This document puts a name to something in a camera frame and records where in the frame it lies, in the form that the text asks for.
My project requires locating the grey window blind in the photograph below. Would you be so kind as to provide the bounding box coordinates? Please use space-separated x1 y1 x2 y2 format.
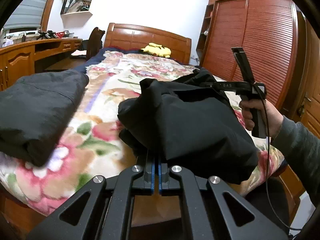
3 0 47 30

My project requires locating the red basket on desk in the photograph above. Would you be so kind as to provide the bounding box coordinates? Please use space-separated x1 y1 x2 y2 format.
55 31 65 38

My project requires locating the dark wooden chair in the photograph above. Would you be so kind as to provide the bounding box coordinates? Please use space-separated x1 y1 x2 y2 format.
82 27 105 61

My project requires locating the wooden bed headboard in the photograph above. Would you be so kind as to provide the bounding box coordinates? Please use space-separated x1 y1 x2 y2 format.
104 23 191 65

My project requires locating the wooden desk with cabinets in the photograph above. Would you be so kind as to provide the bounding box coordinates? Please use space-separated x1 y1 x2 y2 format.
1 38 82 91

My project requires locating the yellow plush toy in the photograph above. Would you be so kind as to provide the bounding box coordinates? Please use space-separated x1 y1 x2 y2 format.
140 43 171 58

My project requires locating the red louvered wardrobe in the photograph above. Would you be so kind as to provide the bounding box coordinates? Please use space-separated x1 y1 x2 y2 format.
196 0 299 109

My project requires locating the wooden door with handle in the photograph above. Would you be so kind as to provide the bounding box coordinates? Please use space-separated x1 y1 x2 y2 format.
280 11 319 137

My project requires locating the black coat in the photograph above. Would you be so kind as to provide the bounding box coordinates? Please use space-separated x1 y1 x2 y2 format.
118 69 258 184

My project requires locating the dark grey folded garment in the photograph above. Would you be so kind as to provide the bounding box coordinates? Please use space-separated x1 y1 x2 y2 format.
1 69 89 167

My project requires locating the floral blanket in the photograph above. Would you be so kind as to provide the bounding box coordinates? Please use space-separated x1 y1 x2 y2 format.
1 65 284 216

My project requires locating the right forearm grey sleeve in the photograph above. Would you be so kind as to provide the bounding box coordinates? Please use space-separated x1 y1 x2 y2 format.
271 117 320 206

